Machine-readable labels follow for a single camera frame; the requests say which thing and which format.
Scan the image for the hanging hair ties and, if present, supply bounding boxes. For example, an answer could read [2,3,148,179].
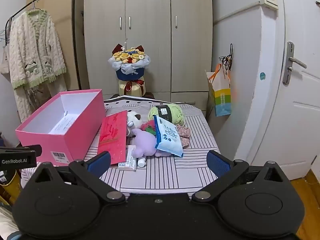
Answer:
[219,43,234,70]

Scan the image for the colourful paper gift bag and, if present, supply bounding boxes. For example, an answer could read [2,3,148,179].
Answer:
[205,64,233,117]

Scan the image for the black metal clothes rack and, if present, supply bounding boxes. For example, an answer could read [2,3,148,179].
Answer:
[5,0,82,90]

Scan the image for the white red-striped tube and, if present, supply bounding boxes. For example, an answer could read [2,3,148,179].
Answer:
[126,145,137,163]

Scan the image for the purple plush toy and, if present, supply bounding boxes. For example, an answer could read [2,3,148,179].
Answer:
[130,128,173,158]

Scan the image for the yellow plastic item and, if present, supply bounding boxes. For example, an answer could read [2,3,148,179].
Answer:
[0,169,22,205]

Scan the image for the striped bedsheet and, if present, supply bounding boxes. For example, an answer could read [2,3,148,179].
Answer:
[21,96,220,198]

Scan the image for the pink cardboard box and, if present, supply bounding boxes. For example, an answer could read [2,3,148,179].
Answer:
[15,89,106,166]

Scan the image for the cream green knit cardigan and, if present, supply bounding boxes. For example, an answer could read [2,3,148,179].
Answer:
[9,9,67,123]

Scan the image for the metal door handle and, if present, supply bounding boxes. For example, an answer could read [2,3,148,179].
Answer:
[282,42,307,85]

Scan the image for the white door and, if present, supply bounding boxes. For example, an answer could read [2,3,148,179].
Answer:
[250,0,320,180]

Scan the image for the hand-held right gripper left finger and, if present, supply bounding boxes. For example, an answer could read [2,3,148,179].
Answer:
[31,151,125,204]

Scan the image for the green yarn skein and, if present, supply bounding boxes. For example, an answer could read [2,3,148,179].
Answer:
[147,104,185,127]

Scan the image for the white dog strawberry plush toy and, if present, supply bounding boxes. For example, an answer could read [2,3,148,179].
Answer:
[126,110,157,138]

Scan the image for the red envelope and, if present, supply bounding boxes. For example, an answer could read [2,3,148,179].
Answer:
[97,110,128,162]

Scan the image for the pink floral cloth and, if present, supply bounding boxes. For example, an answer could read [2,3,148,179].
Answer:
[175,124,192,147]

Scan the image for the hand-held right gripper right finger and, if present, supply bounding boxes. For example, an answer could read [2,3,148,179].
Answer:
[191,150,290,203]

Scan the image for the white tote bag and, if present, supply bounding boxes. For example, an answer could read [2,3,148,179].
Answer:
[0,46,12,80]

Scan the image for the flower bouquet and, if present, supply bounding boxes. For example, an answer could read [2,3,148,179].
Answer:
[108,43,152,97]

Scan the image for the white medicine box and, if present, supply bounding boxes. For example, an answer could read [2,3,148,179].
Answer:
[117,161,137,171]

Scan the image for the beige wardrobe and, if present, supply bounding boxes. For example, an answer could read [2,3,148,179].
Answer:
[83,0,213,112]

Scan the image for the blue white wet wipes packet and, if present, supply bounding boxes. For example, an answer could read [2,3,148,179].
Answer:
[153,115,183,157]

